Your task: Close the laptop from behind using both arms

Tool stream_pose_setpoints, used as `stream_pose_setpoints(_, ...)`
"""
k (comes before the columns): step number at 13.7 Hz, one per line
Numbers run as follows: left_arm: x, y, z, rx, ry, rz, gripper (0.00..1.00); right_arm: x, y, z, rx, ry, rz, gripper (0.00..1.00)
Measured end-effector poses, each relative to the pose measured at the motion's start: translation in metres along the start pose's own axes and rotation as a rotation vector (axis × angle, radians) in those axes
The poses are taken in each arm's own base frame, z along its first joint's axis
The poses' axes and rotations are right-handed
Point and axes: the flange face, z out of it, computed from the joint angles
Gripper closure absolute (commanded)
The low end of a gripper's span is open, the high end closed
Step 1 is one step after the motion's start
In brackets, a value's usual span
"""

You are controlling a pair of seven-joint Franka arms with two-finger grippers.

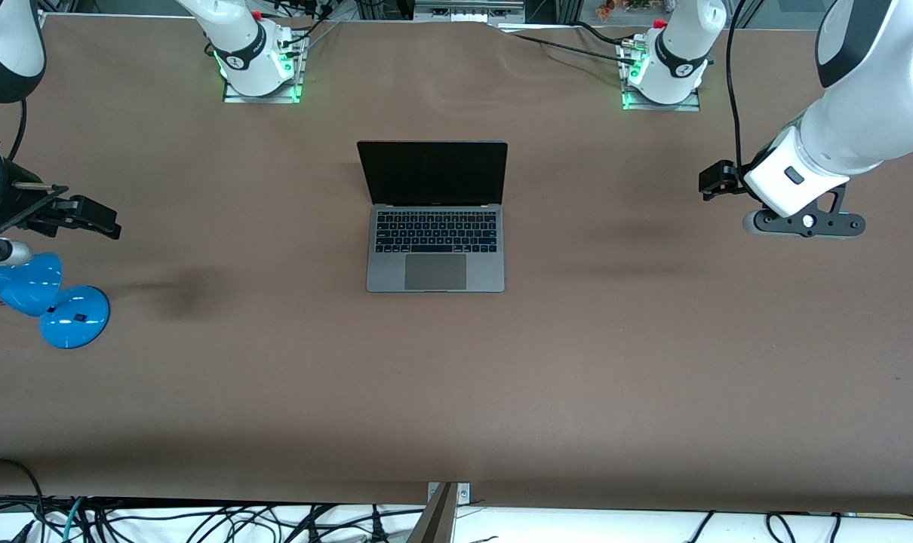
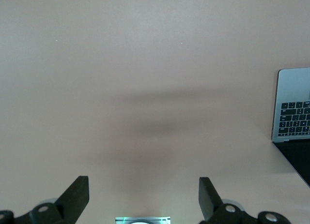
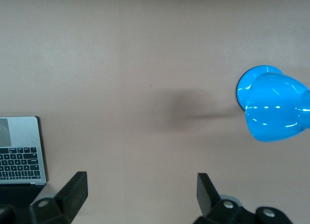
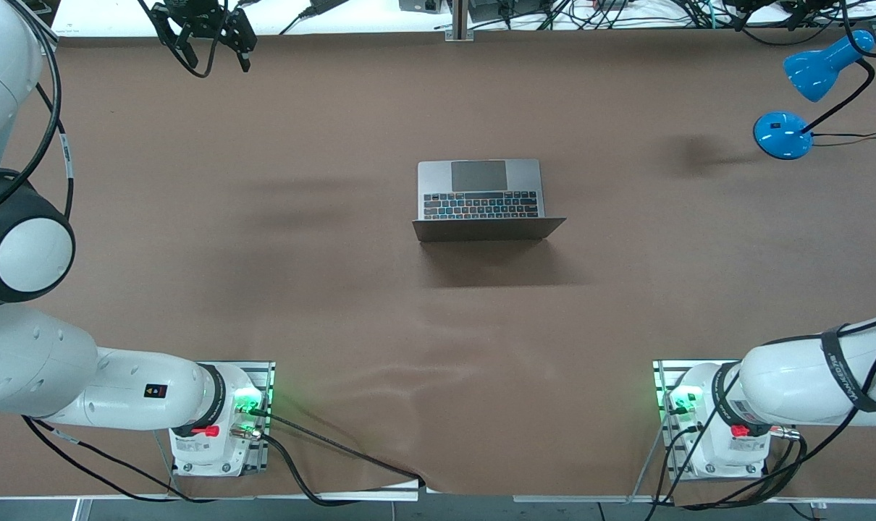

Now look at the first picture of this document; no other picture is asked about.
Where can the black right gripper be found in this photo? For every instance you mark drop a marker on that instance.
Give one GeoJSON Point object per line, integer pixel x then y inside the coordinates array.
{"type": "Point", "coordinates": [20, 208]}

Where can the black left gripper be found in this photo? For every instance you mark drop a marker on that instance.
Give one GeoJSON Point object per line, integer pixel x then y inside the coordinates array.
{"type": "Point", "coordinates": [720, 179]}

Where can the grey laptop with black keyboard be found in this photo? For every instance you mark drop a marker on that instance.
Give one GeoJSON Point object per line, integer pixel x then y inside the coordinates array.
{"type": "Point", "coordinates": [456, 271]}

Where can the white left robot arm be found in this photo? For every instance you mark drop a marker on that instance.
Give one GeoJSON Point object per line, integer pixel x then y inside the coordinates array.
{"type": "Point", "coordinates": [864, 113]}

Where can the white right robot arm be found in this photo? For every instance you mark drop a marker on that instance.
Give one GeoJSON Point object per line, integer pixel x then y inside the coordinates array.
{"type": "Point", "coordinates": [245, 53]}

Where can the blue desk lamp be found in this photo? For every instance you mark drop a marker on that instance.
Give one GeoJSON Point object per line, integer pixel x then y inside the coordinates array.
{"type": "Point", "coordinates": [72, 320]}

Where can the grey power strip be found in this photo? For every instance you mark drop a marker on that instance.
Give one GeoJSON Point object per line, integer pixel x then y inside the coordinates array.
{"type": "Point", "coordinates": [468, 11]}

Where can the brown table cover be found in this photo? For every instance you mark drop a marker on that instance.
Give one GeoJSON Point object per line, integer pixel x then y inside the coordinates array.
{"type": "Point", "coordinates": [456, 392]}

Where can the black left camera mount plate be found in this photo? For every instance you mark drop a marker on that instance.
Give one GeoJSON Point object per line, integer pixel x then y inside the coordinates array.
{"type": "Point", "coordinates": [830, 224]}

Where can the metal bracket with screws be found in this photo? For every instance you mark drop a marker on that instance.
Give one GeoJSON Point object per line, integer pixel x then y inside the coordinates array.
{"type": "Point", "coordinates": [445, 513]}

